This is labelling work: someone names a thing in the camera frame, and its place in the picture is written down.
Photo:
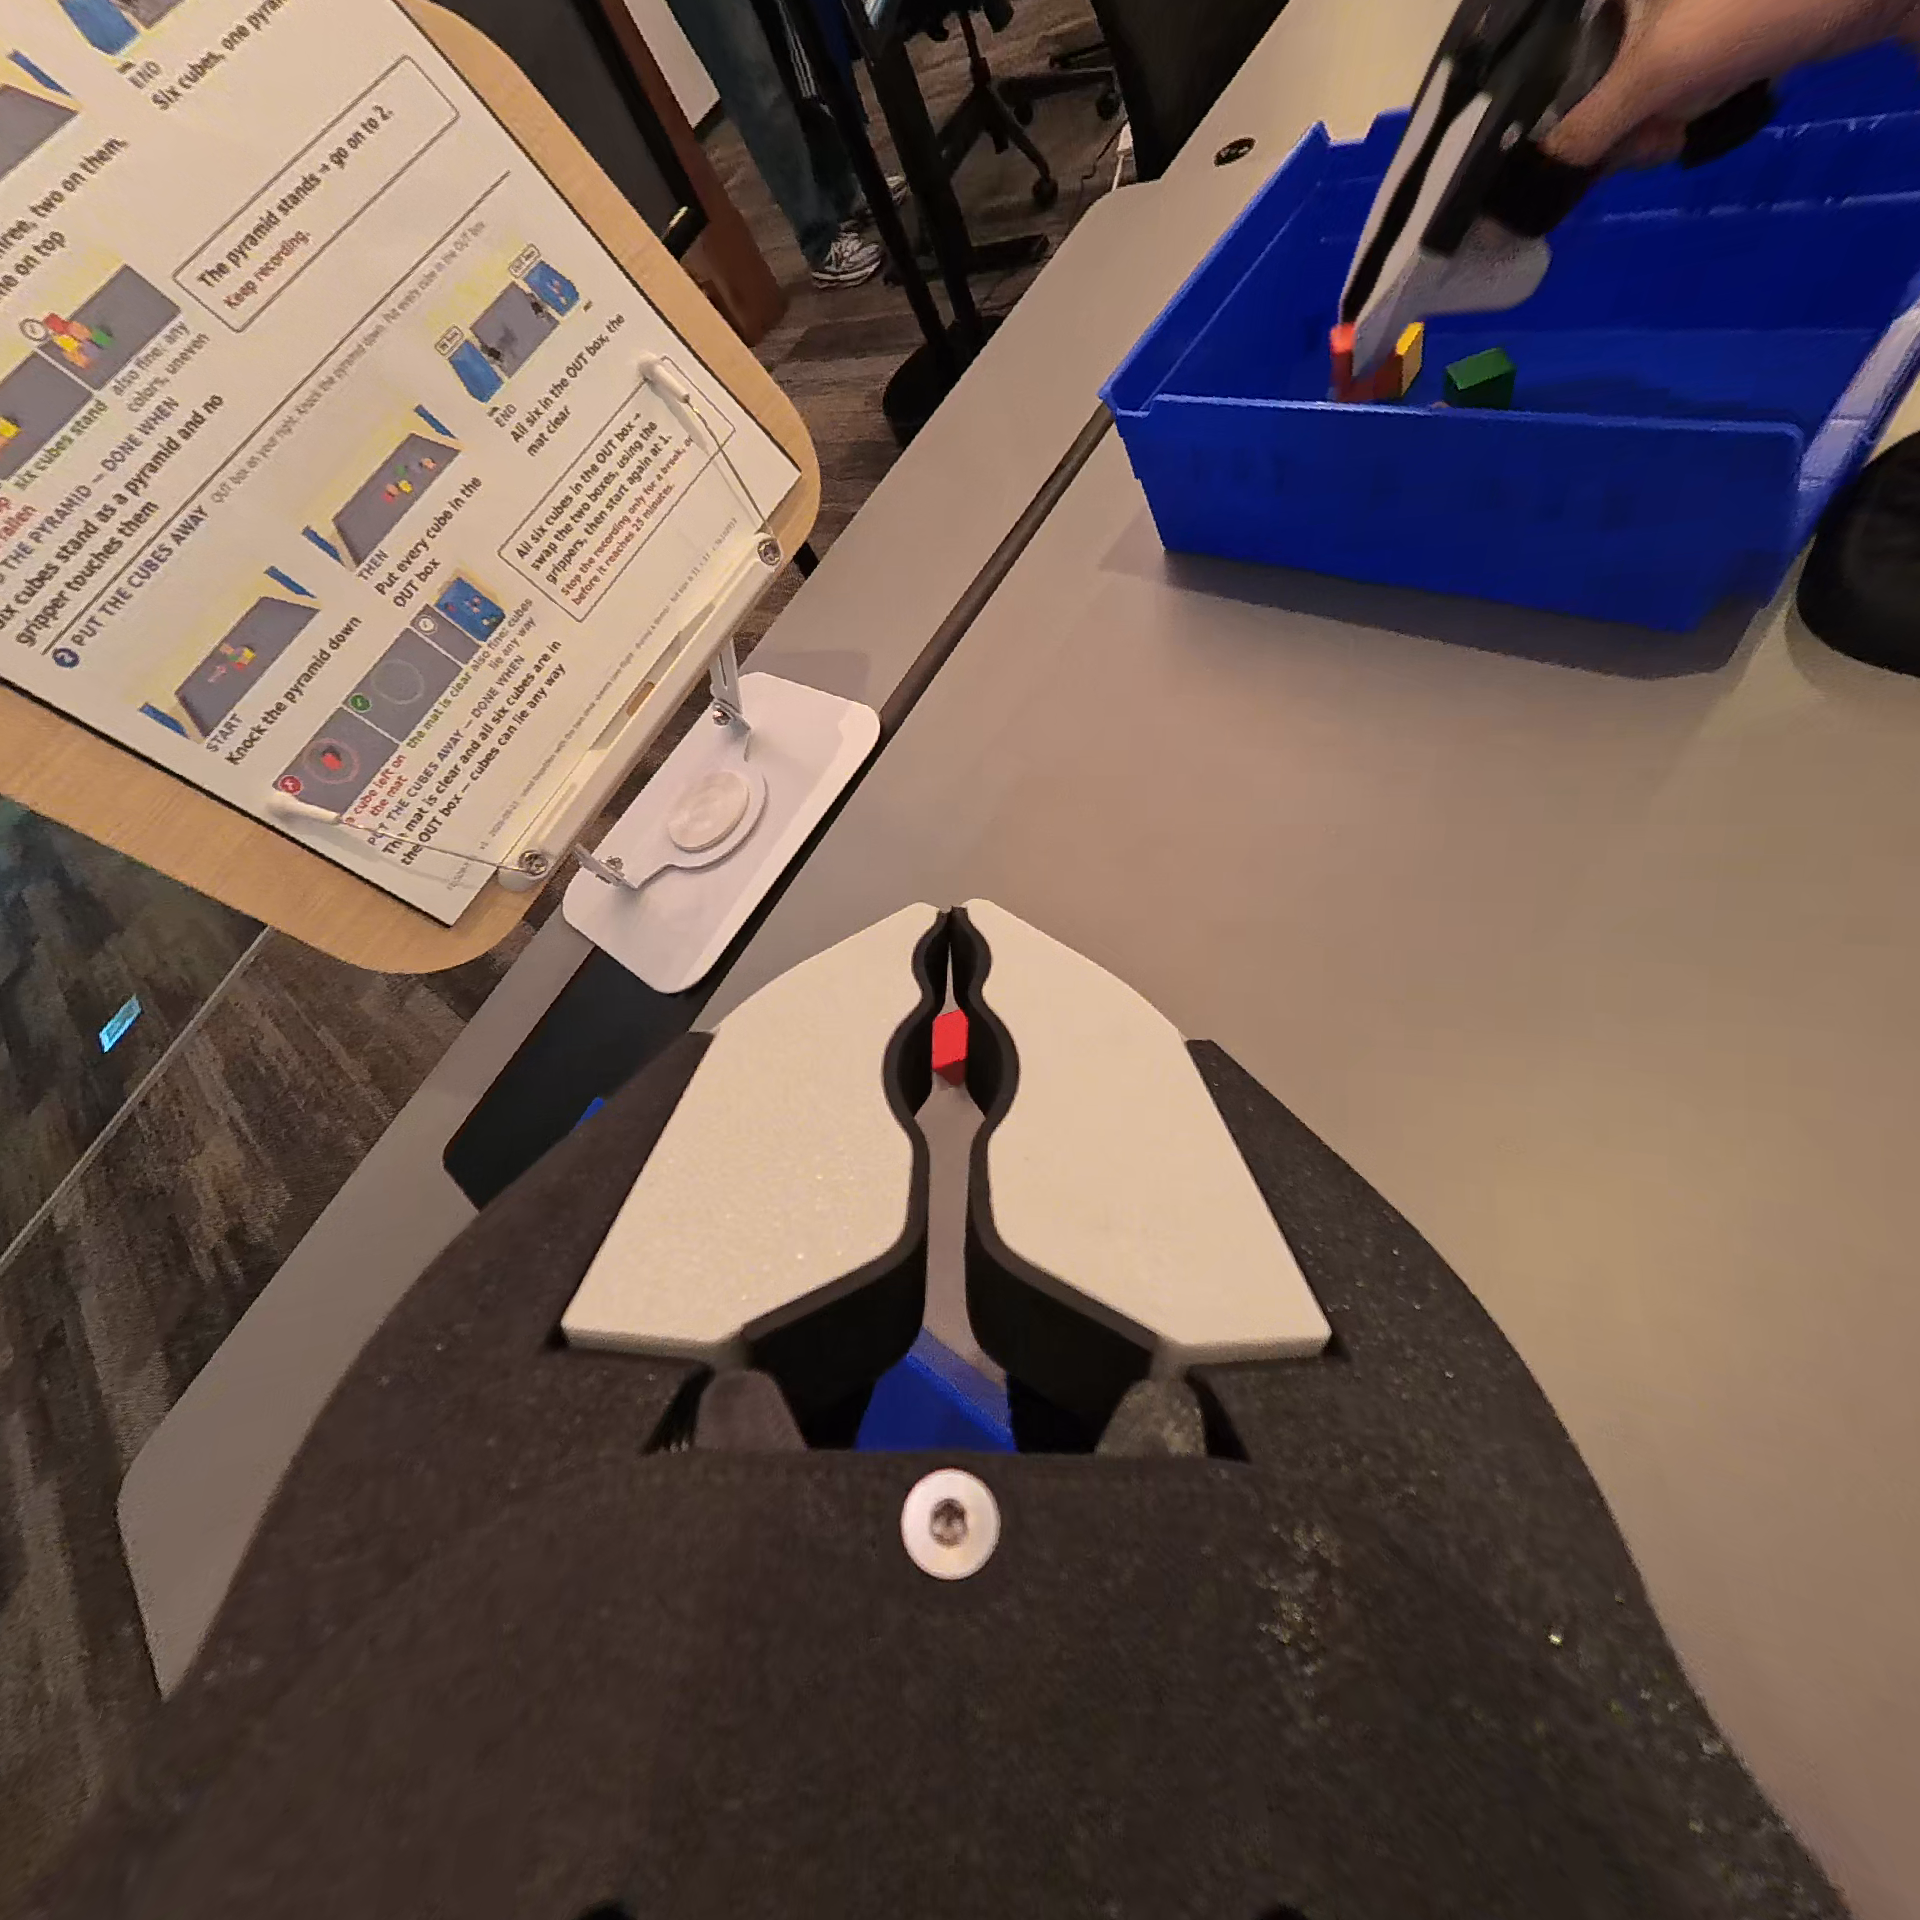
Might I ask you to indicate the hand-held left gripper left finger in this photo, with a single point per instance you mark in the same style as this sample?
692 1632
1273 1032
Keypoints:
750 1201

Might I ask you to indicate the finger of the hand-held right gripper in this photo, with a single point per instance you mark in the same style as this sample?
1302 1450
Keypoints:
1483 277
1388 255

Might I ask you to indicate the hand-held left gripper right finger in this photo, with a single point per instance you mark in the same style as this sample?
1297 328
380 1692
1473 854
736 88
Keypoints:
1155 1201

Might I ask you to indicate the green wooden cube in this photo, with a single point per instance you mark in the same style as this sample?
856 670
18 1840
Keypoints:
1477 377

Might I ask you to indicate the yellow wooden cube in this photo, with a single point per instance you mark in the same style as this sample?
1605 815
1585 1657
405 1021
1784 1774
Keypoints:
1411 357

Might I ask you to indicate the orange wooden cube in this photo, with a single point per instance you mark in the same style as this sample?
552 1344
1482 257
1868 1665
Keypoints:
1358 369

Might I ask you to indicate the blue plastic storage bin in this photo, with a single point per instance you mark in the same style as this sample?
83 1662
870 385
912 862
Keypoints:
930 1412
1500 495

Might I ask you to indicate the red wooden cube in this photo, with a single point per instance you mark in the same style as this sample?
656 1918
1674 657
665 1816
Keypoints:
948 1044

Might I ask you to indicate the person's right hand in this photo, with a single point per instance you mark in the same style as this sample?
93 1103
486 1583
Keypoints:
1723 61

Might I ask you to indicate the small teal floor tag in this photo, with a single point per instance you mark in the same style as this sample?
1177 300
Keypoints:
118 1023

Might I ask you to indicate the printed instruction sheet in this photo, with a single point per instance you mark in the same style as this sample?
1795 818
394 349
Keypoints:
376 375

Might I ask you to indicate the wooden support post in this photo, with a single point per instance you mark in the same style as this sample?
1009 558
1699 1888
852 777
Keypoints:
704 225

